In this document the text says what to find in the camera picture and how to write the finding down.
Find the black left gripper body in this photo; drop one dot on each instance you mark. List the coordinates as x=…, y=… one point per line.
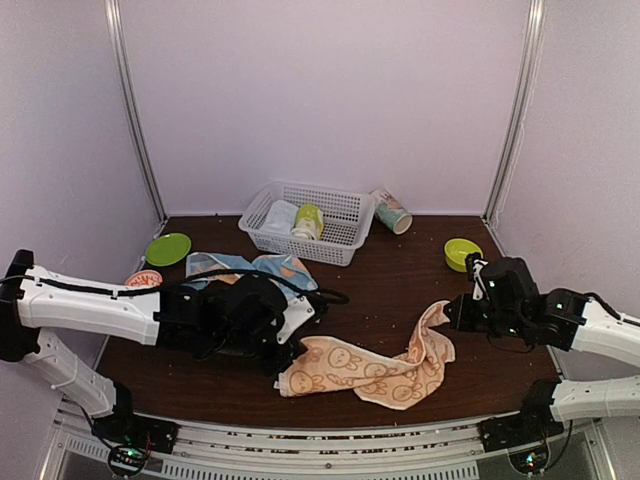
x=240, y=344

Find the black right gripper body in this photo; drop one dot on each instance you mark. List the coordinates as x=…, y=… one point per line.
x=501, y=322

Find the orange bunny towel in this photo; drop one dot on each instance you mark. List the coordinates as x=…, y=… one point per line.
x=396, y=383

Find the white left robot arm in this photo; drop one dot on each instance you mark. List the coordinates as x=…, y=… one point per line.
x=35, y=302

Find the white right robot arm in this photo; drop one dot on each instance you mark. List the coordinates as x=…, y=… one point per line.
x=600, y=369

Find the blue patterned towel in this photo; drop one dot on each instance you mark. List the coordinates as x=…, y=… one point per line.
x=292, y=278

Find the green bowl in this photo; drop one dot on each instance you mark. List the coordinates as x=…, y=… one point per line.
x=456, y=251

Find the green plate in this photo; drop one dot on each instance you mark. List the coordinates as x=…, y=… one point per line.
x=168, y=249

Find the white rolled towel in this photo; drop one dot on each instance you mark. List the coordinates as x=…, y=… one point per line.
x=280, y=218

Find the green rolled towel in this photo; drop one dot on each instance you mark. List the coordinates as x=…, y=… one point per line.
x=309, y=223

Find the white plastic basket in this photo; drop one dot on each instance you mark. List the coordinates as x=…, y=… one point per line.
x=347, y=220

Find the teal patterned paper cup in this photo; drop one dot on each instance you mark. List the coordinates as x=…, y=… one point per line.
x=390, y=212

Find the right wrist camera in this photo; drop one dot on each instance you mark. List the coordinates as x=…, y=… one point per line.
x=475, y=263

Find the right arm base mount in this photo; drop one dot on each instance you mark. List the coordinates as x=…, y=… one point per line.
x=534, y=421

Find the front aluminium rail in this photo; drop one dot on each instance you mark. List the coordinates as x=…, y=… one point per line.
x=443, y=450

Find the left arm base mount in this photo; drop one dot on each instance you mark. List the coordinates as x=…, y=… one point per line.
x=135, y=435

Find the left aluminium frame post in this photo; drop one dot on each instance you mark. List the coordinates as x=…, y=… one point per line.
x=133, y=118

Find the aluminium frame post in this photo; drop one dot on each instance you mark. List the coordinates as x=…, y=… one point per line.
x=522, y=96
x=133, y=118

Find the right aluminium frame post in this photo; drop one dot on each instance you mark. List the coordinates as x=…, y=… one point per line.
x=522, y=96

